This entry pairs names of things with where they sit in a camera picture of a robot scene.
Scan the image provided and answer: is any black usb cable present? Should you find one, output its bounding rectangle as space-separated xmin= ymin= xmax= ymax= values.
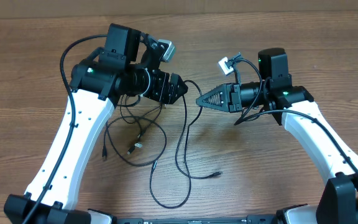
xmin=149 ymin=80 xmax=223 ymax=209

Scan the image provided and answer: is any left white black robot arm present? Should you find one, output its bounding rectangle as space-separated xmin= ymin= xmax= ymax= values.
xmin=4 ymin=24 xmax=188 ymax=223

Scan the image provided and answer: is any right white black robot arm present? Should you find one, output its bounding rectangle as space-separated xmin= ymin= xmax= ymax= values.
xmin=196 ymin=48 xmax=358 ymax=223

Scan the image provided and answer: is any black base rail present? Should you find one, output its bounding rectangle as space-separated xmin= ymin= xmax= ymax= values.
xmin=84 ymin=203 xmax=316 ymax=224

